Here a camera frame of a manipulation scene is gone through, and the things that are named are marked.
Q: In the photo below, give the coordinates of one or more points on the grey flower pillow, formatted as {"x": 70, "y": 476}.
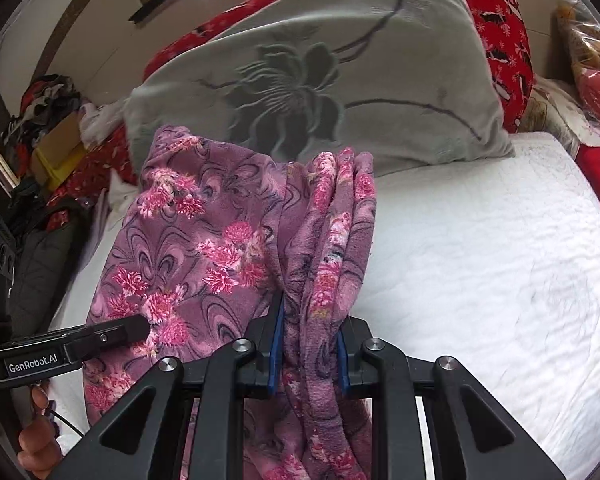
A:
{"x": 380, "y": 60}

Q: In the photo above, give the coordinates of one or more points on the person's left hand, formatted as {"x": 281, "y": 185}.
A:
{"x": 37, "y": 440}

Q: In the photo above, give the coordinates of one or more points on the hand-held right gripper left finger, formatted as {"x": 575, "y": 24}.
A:
{"x": 277, "y": 350}

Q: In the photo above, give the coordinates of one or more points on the dark jacket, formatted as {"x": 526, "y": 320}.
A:
{"x": 45, "y": 260}

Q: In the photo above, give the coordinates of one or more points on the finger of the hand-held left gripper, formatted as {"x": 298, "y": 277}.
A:
{"x": 120, "y": 332}

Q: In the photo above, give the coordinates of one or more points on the pink floral pants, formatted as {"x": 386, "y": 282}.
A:
{"x": 205, "y": 240}

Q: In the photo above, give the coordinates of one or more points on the red printed blanket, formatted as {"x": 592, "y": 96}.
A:
{"x": 505, "y": 25}

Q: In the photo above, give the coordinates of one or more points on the cream floral cloth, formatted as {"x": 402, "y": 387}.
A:
{"x": 555, "y": 110}

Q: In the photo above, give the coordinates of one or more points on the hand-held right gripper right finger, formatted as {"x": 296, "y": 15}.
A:
{"x": 342, "y": 365}

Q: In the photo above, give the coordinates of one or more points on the yellow box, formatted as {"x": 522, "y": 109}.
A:
{"x": 60, "y": 170}

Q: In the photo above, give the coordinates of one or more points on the red speckled cloth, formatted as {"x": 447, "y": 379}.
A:
{"x": 100, "y": 170}

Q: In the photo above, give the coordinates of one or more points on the cardboard box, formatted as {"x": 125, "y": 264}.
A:
{"x": 62, "y": 130}

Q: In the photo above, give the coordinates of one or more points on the white crumpled cloth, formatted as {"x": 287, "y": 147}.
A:
{"x": 102, "y": 125}

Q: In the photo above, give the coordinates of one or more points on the white quilted bed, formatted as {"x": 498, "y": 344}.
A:
{"x": 480, "y": 260}

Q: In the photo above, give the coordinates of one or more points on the clear plastic bag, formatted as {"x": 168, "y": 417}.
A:
{"x": 590, "y": 50}

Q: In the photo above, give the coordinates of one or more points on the pile of clothes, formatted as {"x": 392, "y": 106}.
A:
{"x": 45, "y": 95}

